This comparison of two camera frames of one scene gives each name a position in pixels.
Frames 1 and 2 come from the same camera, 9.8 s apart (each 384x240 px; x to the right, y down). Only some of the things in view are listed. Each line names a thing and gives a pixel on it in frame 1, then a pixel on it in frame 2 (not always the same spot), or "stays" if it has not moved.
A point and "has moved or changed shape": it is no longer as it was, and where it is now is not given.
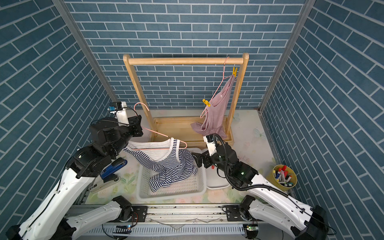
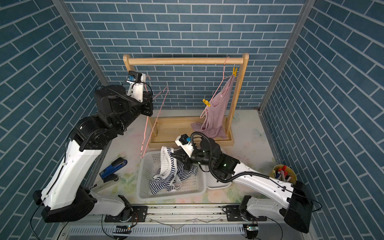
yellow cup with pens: [282, 177] stays
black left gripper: [133, 124] to [147, 102]
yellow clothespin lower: [206, 102] stays
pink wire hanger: [156, 132] to [161, 93]
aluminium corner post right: [308, 6] stays
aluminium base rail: [170, 222] stays
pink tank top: [215, 119] stays
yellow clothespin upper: [235, 71] stays
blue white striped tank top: [165, 155] has moved or changed shape
